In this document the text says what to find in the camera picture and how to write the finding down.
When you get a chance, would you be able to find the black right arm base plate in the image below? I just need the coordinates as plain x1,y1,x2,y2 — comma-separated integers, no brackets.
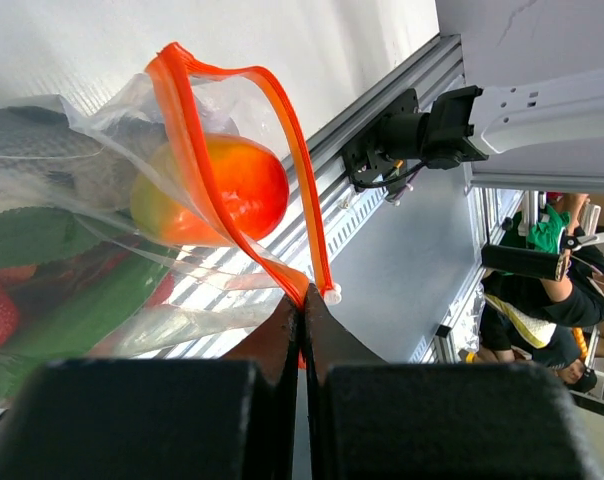
340,85,488,204

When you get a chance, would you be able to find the green cucumber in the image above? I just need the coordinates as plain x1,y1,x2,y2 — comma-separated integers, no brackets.
0,254,174,358

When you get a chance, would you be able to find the slotted white cable duct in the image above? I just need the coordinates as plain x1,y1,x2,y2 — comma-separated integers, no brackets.
325,189,386,262

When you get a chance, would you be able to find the grey toy fish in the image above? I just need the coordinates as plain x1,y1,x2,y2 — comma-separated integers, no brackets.
0,106,167,224

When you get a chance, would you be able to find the clear orange zip top bag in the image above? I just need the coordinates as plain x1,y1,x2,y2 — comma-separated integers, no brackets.
0,43,341,405

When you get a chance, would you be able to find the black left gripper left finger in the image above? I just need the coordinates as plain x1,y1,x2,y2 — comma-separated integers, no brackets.
0,299,299,479

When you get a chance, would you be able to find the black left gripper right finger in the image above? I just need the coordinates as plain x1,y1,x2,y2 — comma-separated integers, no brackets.
303,286,602,479

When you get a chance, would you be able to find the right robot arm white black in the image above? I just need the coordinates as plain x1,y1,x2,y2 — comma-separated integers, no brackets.
468,68,604,156

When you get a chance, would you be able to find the aluminium mounting rail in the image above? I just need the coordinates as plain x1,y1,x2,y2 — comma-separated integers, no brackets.
131,32,465,359

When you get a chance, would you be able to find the red chili pepper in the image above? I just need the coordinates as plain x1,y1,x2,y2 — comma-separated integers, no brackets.
130,133,289,247

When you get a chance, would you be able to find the person in background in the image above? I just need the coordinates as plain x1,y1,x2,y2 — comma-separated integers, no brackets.
476,191,604,396

